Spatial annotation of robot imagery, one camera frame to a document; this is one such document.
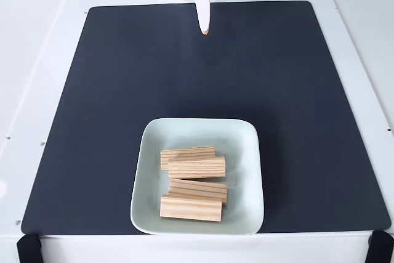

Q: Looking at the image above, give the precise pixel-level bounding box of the smooth wooden block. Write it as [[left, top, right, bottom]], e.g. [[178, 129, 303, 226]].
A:
[[159, 194, 223, 224]]

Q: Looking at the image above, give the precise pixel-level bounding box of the striped wooden block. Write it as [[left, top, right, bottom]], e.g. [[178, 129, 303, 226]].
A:
[[167, 156, 227, 180], [160, 145, 217, 172]]

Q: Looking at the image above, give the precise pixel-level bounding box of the black rubber mat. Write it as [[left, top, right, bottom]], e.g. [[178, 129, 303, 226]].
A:
[[20, 0, 392, 235]]

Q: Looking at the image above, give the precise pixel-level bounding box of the grooved wooden block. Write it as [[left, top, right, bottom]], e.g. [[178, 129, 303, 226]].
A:
[[168, 179, 229, 206]]

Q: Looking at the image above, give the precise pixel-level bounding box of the pale green square plate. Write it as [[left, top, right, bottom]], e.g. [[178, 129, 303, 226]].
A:
[[129, 117, 265, 236]]

